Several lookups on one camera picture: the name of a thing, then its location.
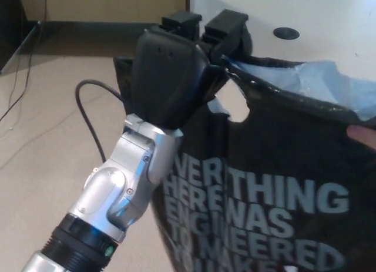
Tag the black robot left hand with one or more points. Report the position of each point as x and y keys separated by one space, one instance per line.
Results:
x=167 y=78

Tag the person bare hand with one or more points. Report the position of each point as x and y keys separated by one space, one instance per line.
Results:
x=362 y=137

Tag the black printed plastic bag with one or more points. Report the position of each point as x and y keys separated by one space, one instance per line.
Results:
x=279 y=137

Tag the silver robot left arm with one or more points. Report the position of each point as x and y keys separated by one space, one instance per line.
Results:
x=117 y=181

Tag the light blue plastic wrap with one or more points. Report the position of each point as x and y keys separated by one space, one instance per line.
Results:
x=293 y=78

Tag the black round floor cover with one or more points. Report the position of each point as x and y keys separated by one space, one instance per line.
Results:
x=286 y=33

